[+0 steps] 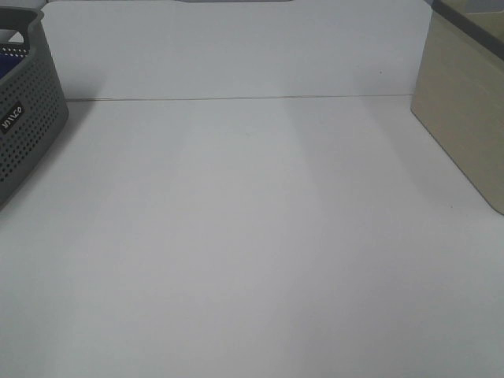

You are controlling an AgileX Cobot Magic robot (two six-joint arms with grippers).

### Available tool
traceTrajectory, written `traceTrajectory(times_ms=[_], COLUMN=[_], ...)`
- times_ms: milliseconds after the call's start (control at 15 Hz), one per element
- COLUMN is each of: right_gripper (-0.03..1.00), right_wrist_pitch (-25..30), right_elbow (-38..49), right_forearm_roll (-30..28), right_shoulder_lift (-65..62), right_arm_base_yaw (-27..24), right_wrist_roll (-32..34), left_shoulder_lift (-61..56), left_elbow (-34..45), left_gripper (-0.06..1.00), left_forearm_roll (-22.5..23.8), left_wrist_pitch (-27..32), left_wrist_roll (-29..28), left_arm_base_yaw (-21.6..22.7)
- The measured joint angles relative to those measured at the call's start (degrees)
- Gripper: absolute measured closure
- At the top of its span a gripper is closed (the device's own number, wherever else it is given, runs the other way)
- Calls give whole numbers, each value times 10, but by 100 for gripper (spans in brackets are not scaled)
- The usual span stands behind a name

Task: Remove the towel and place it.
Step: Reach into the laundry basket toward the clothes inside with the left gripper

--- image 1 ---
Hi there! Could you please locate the blue microfiber towel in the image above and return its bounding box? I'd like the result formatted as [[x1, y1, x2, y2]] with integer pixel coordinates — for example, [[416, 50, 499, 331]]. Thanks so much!
[[1, 31, 30, 79]]

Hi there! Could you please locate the white back panel board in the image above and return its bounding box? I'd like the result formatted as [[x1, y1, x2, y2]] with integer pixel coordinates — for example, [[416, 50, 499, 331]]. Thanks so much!
[[43, 1, 431, 100]]

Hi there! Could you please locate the beige storage bin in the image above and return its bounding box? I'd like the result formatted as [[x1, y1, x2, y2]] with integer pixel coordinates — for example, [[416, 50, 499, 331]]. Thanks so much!
[[410, 1, 503, 213]]

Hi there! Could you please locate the grey perforated plastic basket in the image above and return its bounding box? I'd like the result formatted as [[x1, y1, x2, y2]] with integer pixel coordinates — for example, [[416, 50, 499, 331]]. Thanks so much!
[[1, 6, 69, 205]]

